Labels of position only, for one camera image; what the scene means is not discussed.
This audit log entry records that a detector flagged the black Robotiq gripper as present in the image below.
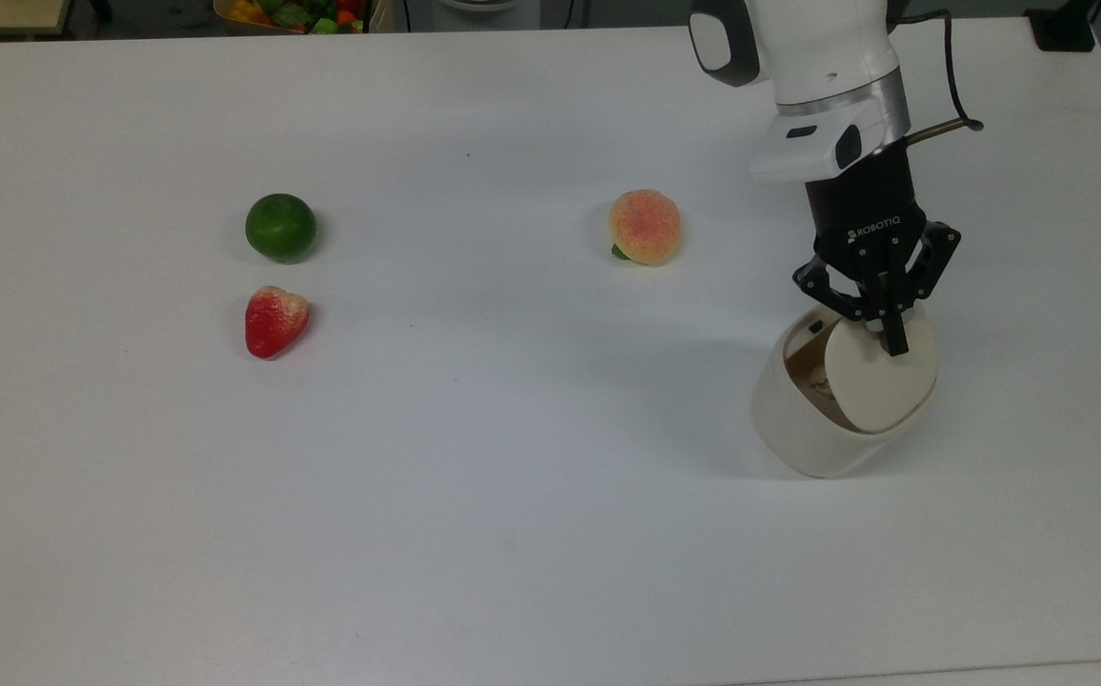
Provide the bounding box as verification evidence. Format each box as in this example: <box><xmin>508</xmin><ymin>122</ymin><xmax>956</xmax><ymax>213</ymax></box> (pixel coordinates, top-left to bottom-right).
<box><xmin>792</xmin><ymin>144</ymin><xmax>963</xmax><ymax>357</ymax></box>

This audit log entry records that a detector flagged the cream garbage bin with lid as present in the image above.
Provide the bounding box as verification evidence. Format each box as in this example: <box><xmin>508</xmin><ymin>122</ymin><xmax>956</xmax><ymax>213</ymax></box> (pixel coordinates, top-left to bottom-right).
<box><xmin>751</xmin><ymin>303</ymin><xmax>940</xmax><ymax>479</ymax></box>

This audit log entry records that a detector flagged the toy peach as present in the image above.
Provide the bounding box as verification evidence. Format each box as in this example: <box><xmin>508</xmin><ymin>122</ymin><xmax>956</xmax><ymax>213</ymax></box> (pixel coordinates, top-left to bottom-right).
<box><xmin>608</xmin><ymin>189</ymin><xmax>683</xmax><ymax>267</ymax></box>

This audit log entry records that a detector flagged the green toy lime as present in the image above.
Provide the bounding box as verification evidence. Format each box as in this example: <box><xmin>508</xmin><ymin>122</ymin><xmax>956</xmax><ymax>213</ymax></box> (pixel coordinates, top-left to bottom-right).
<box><xmin>245</xmin><ymin>192</ymin><xmax>318</xmax><ymax>265</ymax></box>

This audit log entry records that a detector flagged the toy strawberry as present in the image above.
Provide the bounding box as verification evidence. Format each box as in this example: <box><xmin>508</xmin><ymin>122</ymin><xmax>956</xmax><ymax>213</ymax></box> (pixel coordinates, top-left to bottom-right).
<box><xmin>244</xmin><ymin>285</ymin><xmax>311</xmax><ymax>360</ymax></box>

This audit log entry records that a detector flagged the box of toy vegetables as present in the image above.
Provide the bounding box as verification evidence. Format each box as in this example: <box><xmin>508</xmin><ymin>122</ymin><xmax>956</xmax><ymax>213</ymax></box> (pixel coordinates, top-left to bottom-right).
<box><xmin>212</xmin><ymin>0</ymin><xmax>391</xmax><ymax>37</ymax></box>

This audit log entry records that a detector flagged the wooden board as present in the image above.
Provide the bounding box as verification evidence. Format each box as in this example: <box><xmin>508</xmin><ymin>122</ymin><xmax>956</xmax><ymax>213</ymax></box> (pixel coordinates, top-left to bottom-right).
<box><xmin>0</xmin><ymin>0</ymin><xmax>74</xmax><ymax>38</ymax></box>

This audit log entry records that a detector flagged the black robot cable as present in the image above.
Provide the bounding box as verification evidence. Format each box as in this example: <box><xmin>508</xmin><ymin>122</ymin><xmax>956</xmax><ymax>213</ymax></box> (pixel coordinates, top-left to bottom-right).
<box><xmin>891</xmin><ymin>9</ymin><xmax>985</xmax><ymax>146</ymax></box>

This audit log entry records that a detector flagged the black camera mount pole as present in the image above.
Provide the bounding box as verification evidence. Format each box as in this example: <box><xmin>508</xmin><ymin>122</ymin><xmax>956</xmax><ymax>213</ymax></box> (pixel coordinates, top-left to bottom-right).
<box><xmin>1027</xmin><ymin>0</ymin><xmax>1101</xmax><ymax>54</ymax></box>

